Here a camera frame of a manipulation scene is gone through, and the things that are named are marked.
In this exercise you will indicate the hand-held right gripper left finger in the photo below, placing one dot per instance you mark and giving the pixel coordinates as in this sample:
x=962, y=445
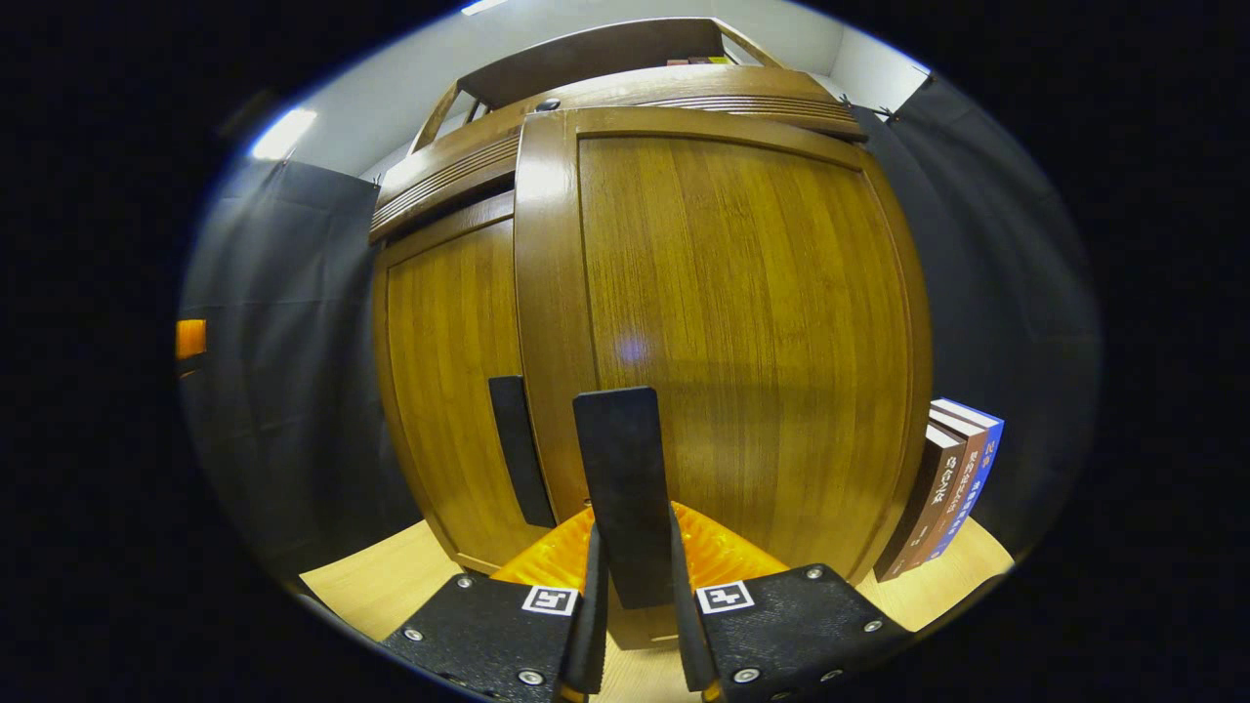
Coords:
x=488, y=635

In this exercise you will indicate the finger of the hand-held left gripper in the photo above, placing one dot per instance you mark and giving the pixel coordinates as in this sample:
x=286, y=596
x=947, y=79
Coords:
x=190, y=339

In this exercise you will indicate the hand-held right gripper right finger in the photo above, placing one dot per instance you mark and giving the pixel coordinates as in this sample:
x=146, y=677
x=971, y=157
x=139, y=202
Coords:
x=791, y=630

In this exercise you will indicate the wooden shoe cabinet door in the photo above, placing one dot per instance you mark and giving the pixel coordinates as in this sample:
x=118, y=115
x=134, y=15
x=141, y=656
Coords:
x=742, y=342
x=449, y=391

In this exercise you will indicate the wooden double-door shoe cabinet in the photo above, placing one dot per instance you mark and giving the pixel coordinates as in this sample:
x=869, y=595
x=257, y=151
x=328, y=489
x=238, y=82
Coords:
x=586, y=49

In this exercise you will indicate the wooden cabinet drawer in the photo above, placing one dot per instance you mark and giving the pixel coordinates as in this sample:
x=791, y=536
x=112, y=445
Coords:
x=684, y=88

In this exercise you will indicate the black backdrop cloth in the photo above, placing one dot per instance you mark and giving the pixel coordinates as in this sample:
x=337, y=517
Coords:
x=283, y=342

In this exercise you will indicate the dark brown book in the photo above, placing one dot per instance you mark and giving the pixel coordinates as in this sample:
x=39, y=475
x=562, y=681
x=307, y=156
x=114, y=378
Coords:
x=923, y=508

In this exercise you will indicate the red-brown book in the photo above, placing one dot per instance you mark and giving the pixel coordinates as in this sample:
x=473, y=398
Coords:
x=962, y=488

